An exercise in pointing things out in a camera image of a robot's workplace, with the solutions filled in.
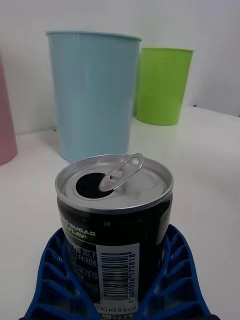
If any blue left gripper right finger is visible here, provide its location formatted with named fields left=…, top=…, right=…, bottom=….
left=136, top=223, right=213, bottom=320

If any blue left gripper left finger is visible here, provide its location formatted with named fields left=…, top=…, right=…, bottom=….
left=23, top=227, right=101, bottom=320

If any black drink can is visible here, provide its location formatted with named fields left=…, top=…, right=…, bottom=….
left=54, top=152, right=175, bottom=320

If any pink plastic bin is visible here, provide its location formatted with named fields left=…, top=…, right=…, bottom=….
left=0, top=63, right=19, bottom=166

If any pale blue plastic bin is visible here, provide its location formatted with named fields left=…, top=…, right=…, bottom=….
left=46, top=30, right=143, bottom=161

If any green plastic bin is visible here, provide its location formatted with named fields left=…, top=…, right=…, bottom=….
left=132, top=47, right=195, bottom=126

